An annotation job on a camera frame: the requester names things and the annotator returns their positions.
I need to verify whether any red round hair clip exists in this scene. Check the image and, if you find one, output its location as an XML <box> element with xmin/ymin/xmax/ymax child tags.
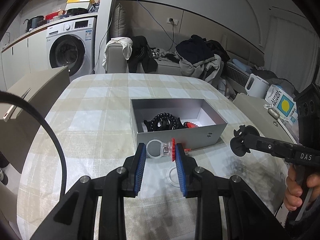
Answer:
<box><xmin>183</xmin><ymin>121</ymin><xmax>198</xmax><ymax>128</ymax></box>

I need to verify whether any black cable loop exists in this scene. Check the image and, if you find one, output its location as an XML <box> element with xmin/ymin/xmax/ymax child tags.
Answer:
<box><xmin>0</xmin><ymin>91</ymin><xmax>68</xmax><ymax>202</ymax></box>

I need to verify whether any person's right hand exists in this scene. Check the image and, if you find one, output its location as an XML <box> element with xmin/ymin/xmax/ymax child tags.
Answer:
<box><xmin>283</xmin><ymin>164</ymin><xmax>320</xmax><ymax>211</ymax></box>

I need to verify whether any blue cable on wall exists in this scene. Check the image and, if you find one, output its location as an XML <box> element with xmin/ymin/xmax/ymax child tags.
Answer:
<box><xmin>117</xmin><ymin>0</ymin><xmax>178</xmax><ymax>48</ymax></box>

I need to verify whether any clear ring red gem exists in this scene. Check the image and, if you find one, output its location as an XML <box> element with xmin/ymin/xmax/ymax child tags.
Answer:
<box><xmin>184</xmin><ymin>148</ymin><xmax>193</xmax><ymax>157</ymax></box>
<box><xmin>146</xmin><ymin>138</ymin><xmax>176</xmax><ymax>161</ymax></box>

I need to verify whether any pile of dark clothes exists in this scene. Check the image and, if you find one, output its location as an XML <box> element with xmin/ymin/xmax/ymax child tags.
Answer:
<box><xmin>175</xmin><ymin>35</ymin><xmax>230</xmax><ymax>84</ymax></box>

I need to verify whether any beige chair back right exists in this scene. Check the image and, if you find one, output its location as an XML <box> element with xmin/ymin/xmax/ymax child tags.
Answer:
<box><xmin>233</xmin><ymin>93</ymin><xmax>299</xmax><ymax>143</ymax></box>

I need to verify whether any beige chair back left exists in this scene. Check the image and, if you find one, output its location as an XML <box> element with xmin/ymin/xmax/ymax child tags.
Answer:
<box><xmin>1</xmin><ymin>67</ymin><xmax>70</xmax><ymax>173</ymax></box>

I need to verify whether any yellow cardboard box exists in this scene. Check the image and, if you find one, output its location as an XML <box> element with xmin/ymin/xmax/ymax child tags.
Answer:
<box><xmin>65</xmin><ymin>0</ymin><xmax>95</xmax><ymax>10</ymax></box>

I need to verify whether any black spiral hair tie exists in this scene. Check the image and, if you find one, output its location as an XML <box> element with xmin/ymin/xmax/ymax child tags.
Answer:
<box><xmin>143</xmin><ymin>112</ymin><xmax>187</xmax><ymax>132</ymax></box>

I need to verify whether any lemon right paper box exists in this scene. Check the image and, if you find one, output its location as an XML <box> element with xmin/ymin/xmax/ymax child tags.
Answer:
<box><xmin>265</xmin><ymin>85</ymin><xmax>298</xmax><ymax>125</ymax></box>

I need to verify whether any white cloth on sofa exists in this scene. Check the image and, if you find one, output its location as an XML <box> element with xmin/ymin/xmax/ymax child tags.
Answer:
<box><xmin>103</xmin><ymin>37</ymin><xmax>133</xmax><ymax>74</ymax></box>

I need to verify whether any black plastic hair claw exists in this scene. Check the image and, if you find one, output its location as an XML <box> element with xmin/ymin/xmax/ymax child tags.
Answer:
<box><xmin>230</xmin><ymin>125</ymin><xmax>260</xmax><ymax>157</ymax></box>

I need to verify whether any grey sofa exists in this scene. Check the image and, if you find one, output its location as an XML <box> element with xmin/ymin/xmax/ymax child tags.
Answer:
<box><xmin>107</xmin><ymin>42</ymin><xmax>241</xmax><ymax>86</ymax></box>

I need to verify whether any black garment on sofa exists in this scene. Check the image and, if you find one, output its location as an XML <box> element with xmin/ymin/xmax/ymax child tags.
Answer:
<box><xmin>127</xmin><ymin>36</ymin><xmax>158</xmax><ymax>74</ymax></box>

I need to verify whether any beige chair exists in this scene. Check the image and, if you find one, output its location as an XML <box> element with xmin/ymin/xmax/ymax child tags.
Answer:
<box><xmin>233</xmin><ymin>93</ymin><xmax>299</xmax><ymax>143</ymax></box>
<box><xmin>1</xmin><ymin>67</ymin><xmax>70</xmax><ymax>173</ymax></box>

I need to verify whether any white cabinet counter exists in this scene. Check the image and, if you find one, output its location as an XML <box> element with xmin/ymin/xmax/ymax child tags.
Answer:
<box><xmin>1</xmin><ymin>13</ymin><xmax>97</xmax><ymax>89</ymax></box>

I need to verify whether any wall power socket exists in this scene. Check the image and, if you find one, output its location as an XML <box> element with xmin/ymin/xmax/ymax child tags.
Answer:
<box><xmin>167</xmin><ymin>18</ymin><xmax>178</xmax><ymax>25</ymax></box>

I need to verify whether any grey open cardboard box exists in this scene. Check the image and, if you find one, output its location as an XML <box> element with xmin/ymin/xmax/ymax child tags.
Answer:
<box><xmin>130</xmin><ymin>98</ymin><xmax>227</xmax><ymax>155</ymax></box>

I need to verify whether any white electric kettle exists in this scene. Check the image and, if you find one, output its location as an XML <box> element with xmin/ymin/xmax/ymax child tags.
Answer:
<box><xmin>245</xmin><ymin>74</ymin><xmax>270</xmax><ymax>99</ymax></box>

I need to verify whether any plaid beige tablecloth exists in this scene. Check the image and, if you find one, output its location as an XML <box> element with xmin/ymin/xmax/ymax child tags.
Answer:
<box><xmin>17</xmin><ymin>74</ymin><xmax>287</xmax><ymax>239</ymax></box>

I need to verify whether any clear round plastic lid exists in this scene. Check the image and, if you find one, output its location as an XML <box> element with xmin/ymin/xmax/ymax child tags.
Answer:
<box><xmin>167</xmin><ymin>166</ymin><xmax>180</xmax><ymax>187</ymax></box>

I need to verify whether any grey upright cushion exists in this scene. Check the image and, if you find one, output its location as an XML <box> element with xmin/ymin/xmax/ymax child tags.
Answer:
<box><xmin>110</xmin><ymin>3</ymin><xmax>127</xmax><ymax>38</ymax></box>

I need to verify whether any white washing machine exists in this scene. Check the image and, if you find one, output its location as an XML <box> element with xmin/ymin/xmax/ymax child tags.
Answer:
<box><xmin>46</xmin><ymin>17</ymin><xmax>96</xmax><ymax>81</ymax></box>

